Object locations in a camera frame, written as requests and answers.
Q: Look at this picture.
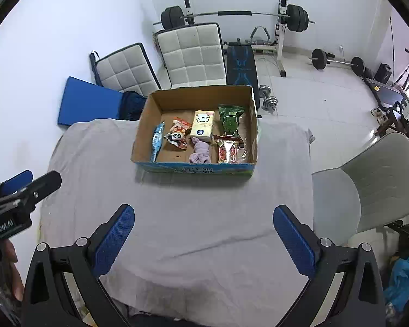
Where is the blue mat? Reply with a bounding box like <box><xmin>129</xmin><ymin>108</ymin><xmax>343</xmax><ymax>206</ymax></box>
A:
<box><xmin>57</xmin><ymin>77</ymin><xmax>122</xmax><ymax>126</ymax></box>

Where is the white quilted cushion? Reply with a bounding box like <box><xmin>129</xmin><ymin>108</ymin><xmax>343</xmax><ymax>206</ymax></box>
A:
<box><xmin>89</xmin><ymin>42</ymin><xmax>161</xmax><ymax>97</ymax></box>

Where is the person's hand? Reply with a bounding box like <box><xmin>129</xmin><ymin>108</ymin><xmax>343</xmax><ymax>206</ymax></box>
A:
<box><xmin>0</xmin><ymin>239</ymin><xmax>24</xmax><ymax>302</ymax></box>

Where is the blue long snack packet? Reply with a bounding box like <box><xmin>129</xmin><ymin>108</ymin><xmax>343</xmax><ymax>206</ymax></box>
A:
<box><xmin>151</xmin><ymin>121</ymin><xmax>165</xmax><ymax>162</ymax></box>

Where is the open cardboard box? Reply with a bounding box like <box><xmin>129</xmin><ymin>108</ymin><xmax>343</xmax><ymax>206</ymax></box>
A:
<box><xmin>131</xmin><ymin>85</ymin><xmax>258</xmax><ymax>176</ymax></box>

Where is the blue plastic bag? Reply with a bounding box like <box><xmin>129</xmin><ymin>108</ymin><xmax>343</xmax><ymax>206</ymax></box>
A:
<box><xmin>384</xmin><ymin>257</ymin><xmax>409</xmax><ymax>313</ymax></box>

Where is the red patterned snack bag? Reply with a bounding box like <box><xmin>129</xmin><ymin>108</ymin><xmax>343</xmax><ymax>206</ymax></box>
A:
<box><xmin>214</xmin><ymin>135</ymin><xmax>244</xmax><ymax>164</ymax></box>

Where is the grey plastic chair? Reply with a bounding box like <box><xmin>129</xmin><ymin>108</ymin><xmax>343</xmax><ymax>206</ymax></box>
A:
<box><xmin>312</xmin><ymin>132</ymin><xmax>409</xmax><ymax>244</ymax></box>

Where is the floor barbell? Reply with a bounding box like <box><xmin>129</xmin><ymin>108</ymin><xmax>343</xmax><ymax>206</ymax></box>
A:
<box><xmin>309</xmin><ymin>48</ymin><xmax>366</xmax><ymax>76</ymax></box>

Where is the yellow tissue pack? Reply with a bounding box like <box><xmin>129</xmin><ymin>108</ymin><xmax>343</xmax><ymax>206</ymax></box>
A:
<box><xmin>190</xmin><ymin>110</ymin><xmax>215</xmax><ymax>143</ymax></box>

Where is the rack barbell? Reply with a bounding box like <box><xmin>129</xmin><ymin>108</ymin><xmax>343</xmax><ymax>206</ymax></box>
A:
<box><xmin>154</xmin><ymin>4</ymin><xmax>316</xmax><ymax>32</ymax></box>

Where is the treadmill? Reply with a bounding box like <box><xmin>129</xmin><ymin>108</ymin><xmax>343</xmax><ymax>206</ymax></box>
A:
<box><xmin>362</xmin><ymin>63</ymin><xmax>407</xmax><ymax>111</ymax></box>

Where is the white quilted chair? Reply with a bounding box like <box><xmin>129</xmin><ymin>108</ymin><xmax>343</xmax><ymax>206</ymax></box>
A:
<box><xmin>154</xmin><ymin>23</ymin><xmax>227</xmax><ymax>88</ymax></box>

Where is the dark wooden chair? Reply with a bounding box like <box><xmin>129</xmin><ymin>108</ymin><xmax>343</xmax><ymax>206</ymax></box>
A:
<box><xmin>374</xmin><ymin>102</ymin><xmax>409</xmax><ymax>138</ymax></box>

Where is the orange panda snack bag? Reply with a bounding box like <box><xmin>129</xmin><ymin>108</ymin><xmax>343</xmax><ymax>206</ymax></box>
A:
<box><xmin>164</xmin><ymin>117</ymin><xmax>192</xmax><ymax>151</ymax></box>

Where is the white table cloth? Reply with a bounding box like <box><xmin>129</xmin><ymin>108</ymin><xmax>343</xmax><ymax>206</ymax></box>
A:
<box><xmin>40</xmin><ymin>119</ymin><xmax>313</xmax><ymax>326</ymax></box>

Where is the green snack bag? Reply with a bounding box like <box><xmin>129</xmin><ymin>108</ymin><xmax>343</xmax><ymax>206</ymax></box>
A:
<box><xmin>219</xmin><ymin>105</ymin><xmax>245</xmax><ymax>137</ymax></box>

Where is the dark blue fabric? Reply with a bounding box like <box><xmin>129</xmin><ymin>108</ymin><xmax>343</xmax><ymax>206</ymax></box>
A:
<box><xmin>119</xmin><ymin>91</ymin><xmax>147</xmax><ymax>120</ymax></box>

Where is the black blue weight bench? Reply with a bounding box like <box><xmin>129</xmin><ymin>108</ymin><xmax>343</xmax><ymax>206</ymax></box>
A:
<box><xmin>226</xmin><ymin>43</ymin><xmax>260</xmax><ymax>109</ymax></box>

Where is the pink rolled towel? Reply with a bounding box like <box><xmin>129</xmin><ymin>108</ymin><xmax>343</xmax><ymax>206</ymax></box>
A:
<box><xmin>189</xmin><ymin>137</ymin><xmax>211</xmax><ymax>164</ymax></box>

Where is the small dumbbell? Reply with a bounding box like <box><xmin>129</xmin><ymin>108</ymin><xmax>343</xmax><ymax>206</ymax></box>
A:
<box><xmin>258</xmin><ymin>85</ymin><xmax>278</xmax><ymax>113</ymax></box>

